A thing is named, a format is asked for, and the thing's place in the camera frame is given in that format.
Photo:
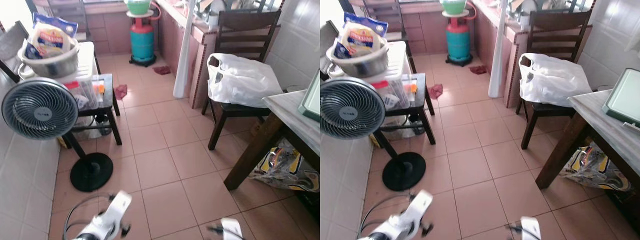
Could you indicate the green tray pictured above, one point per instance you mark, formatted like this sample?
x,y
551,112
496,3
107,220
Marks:
x,y
625,97
312,102

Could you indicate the grey standing fan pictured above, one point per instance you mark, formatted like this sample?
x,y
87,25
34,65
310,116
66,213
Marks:
x,y
350,107
40,107

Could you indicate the printed plastic bag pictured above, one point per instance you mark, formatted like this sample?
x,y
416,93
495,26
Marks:
x,y
595,172
282,172

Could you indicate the steel cooking pot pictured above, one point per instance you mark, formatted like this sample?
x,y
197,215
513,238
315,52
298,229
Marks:
x,y
50,65
360,65

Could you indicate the clear plastic container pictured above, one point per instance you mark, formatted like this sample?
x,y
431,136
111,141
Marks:
x,y
85,95
396,95

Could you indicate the grey chair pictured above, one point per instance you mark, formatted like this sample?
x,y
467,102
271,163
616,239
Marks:
x,y
327,39
11,45

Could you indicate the wooden table with marble top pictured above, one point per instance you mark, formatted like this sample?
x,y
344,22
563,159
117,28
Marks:
x,y
555,160
245,160

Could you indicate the white plastic bag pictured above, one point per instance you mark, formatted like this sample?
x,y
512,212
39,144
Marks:
x,y
242,80
552,80

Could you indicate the blue white flour bag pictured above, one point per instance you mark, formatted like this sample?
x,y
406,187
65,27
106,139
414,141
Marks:
x,y
361,37
50,37

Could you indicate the white plastic storage box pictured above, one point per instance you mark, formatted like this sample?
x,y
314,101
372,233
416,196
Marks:
x,y
86,60
398,60

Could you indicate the small dark wooden table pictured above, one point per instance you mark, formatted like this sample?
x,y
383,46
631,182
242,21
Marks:
x,y
107,102
419,102

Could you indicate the dark wooden slatted chair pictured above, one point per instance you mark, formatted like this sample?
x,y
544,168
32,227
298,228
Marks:
x,y
557,35
247,35

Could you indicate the pink cloth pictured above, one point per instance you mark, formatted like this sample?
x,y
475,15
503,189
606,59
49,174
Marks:
x,y
435,91
120,91

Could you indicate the pink tiled counter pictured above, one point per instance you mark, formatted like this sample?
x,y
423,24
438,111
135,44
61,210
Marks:
x,y
514,60
202,60

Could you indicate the white pole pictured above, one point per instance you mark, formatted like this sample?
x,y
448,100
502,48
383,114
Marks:
x,y
183,70
498,70

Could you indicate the teal gas cylinder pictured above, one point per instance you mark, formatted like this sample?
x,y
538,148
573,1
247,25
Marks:
x,y
458,42
142,42

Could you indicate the red cloth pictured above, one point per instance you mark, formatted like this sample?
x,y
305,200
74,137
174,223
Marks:
x,y
162,70
478,70

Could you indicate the green plastic bowl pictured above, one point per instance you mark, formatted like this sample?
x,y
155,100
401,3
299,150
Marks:
x,y
454,7
138,7

